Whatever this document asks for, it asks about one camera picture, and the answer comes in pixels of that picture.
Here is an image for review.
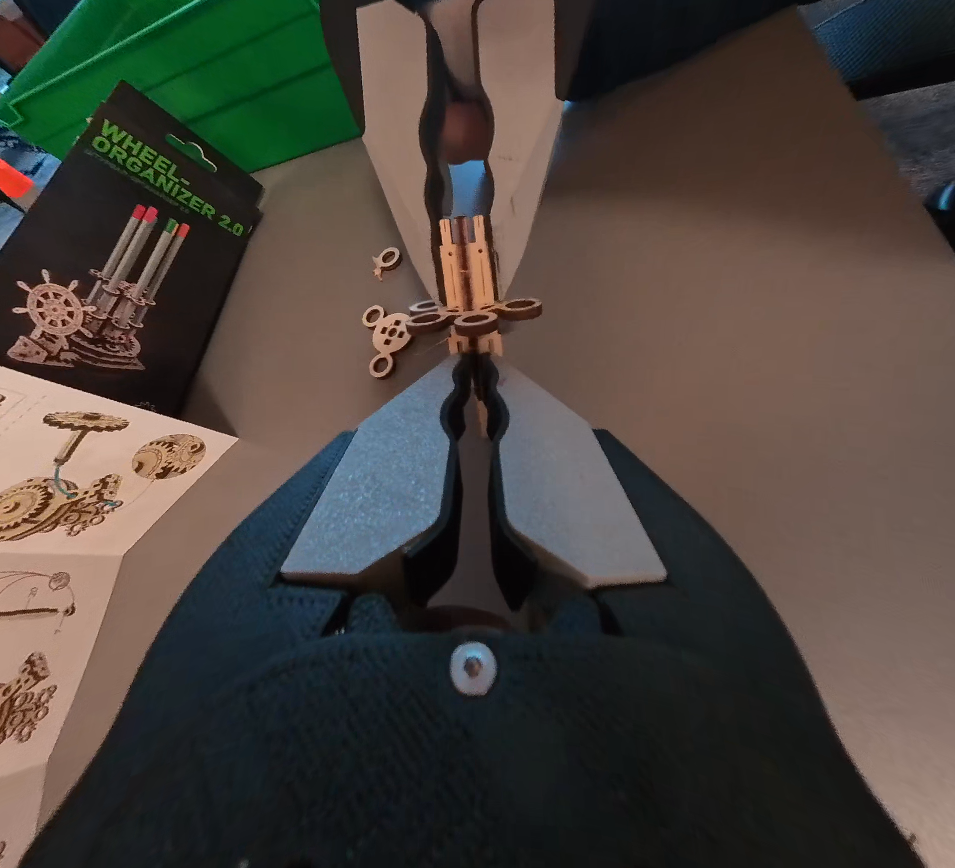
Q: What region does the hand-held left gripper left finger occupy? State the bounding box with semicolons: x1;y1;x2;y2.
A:
280;361;467;604

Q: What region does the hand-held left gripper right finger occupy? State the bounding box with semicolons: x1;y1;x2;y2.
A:
485;364;667;609

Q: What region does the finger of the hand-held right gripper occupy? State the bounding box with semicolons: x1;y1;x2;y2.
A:
357;0;456;310
474;0;566;302

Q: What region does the wooden model assembly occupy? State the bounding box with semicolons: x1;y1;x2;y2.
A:
406;215;544;436

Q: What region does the black model kit box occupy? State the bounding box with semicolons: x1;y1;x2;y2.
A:
0;81;266;416

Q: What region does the person's right hand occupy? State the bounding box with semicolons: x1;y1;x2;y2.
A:
444;55;496;165

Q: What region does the green plastic bin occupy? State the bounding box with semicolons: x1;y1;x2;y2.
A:
0;0;365;173

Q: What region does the folded instruction booklet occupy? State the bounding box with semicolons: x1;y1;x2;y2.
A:
0;364;240;868

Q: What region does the orange plastic cup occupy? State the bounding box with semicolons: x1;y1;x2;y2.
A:
0;156;37;214

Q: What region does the three-ring wooden part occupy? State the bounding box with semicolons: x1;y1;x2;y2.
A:
363;306;416;383

